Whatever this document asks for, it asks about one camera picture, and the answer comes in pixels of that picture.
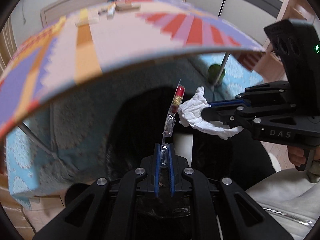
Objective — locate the wooden headboard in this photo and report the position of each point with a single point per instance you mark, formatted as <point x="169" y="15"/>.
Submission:
<point x="54" y="11"/>

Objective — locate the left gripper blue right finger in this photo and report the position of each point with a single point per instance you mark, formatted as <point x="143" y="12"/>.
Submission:
<point x="171" y="172"/>

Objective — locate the grey trousers leg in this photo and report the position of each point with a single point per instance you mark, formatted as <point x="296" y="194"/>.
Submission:
<point x="291" y="199"/>

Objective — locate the yellow ointment tube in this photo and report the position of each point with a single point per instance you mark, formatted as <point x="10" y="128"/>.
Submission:
<point x="111" y="11"/>

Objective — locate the black right camera box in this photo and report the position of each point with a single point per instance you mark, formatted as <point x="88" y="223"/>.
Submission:
<point x="297" y="44"/>

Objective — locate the white card strip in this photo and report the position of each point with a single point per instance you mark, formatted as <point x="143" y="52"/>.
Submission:
<point x="87" y="21"/>

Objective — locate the green round object under bed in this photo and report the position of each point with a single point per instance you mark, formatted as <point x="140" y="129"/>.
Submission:
<point x="212" y="73"/>

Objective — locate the black trash bag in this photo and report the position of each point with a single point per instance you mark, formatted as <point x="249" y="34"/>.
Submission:
<point x="138" y="127"/>

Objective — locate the person's right hand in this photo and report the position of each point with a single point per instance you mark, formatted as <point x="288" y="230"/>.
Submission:
<point x="297" y="158"/>

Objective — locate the colourful patterned foam mat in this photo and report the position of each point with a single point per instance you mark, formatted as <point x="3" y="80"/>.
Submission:
<point x="64" y="56"/>

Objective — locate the white sliding wardrobe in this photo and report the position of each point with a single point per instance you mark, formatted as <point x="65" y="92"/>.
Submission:
<point x="249" y="16"/>

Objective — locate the white plastic holder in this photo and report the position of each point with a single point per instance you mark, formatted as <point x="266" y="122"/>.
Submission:
<point x="122" y="7"/>

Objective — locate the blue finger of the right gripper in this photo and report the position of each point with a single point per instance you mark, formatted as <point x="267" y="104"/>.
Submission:
<point x="233" y="116"/>
<point x="233" y="102"/>

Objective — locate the capsule blister pack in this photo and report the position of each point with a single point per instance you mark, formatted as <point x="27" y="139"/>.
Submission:
<point x="170" y="123"/>

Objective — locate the grey metal frame rod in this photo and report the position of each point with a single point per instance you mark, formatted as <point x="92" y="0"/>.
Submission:
<point x="216" y="81"/>

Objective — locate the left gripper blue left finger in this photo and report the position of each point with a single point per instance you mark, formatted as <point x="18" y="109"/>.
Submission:
<point x="157" y="170"/>

